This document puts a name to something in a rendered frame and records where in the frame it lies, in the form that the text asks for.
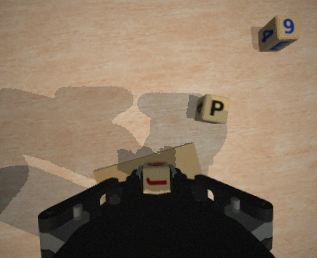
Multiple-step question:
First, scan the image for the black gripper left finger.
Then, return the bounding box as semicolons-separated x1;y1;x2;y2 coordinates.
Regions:
38;165;144;258

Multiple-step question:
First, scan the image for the tan square mat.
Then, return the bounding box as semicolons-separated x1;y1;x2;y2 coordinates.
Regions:
93;142;203;184

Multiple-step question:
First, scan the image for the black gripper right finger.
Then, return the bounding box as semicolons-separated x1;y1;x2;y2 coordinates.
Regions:
168;164;273;251

